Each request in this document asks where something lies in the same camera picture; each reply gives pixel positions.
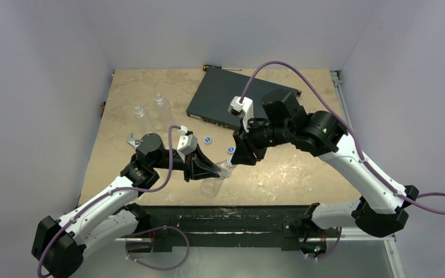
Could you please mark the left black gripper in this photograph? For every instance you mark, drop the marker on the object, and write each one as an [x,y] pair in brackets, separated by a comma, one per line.
[201,160]

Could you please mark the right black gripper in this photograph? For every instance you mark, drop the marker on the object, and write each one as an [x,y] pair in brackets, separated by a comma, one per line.
[247,142]

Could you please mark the clear plastic bottle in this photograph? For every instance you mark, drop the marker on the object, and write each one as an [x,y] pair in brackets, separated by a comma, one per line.
[163,110]
[143,120]
[210,187]

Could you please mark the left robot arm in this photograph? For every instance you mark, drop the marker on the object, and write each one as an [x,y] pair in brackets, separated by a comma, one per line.
[61,244]

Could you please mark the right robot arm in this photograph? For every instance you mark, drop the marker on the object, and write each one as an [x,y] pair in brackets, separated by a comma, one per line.
[381,208]

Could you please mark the black flat electronics box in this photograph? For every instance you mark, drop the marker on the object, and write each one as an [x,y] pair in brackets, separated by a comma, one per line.
[218,87]

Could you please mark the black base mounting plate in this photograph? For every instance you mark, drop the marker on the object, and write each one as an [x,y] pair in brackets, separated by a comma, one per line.
[288,227]

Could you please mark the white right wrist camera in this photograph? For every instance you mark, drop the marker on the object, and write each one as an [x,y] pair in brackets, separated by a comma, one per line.
[243,108]

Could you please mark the red handled adjustable wrench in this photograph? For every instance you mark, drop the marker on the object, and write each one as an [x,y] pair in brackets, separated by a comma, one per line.
[134,142]

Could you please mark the aluminium frame rail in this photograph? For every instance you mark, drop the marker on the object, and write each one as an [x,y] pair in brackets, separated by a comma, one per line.
[356,234]

